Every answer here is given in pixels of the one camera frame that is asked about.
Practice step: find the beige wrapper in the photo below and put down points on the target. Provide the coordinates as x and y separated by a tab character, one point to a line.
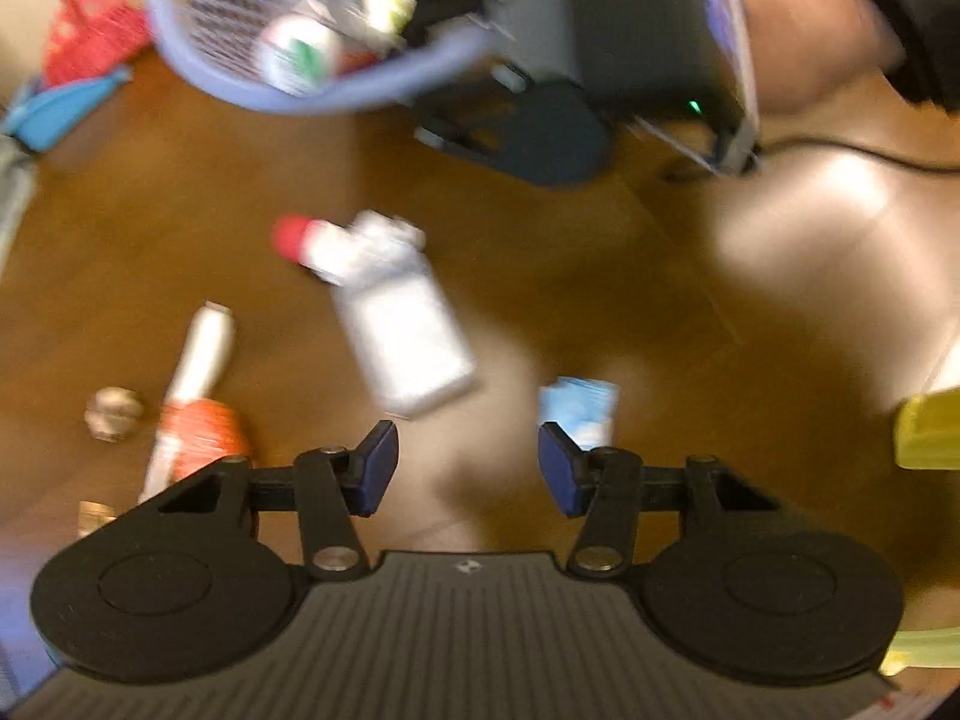
94	519

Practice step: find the person's right forearm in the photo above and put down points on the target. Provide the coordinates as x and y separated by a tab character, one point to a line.
795	30

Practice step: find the orange mesh bag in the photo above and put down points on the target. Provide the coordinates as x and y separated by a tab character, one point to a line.
199	431

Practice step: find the red bottle cap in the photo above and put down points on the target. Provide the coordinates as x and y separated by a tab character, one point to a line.
296	236

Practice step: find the yellow plastic object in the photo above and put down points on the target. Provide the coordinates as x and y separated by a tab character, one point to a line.
930	431
930	649

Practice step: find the lavender plastic basket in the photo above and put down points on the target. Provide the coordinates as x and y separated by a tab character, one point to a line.
337	97

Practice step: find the clear plastic bottle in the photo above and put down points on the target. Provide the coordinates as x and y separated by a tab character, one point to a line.
296	52

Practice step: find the red broom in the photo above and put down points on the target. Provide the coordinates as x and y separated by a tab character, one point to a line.
90	37

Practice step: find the white lint roller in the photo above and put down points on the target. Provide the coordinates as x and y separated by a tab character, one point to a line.
210	349

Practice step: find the blue dustpan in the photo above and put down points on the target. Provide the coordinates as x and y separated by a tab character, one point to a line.
60	109

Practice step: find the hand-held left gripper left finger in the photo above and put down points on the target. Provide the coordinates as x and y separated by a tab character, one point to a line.
379	465

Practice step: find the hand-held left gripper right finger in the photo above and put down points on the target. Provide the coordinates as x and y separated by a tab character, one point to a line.
559	469

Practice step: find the white tissue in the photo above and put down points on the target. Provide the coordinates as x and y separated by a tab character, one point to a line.
367	244

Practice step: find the translucent white plastic pack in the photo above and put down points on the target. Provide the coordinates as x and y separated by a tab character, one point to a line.
405	345

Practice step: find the white medicine box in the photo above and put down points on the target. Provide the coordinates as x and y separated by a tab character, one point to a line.
581	405

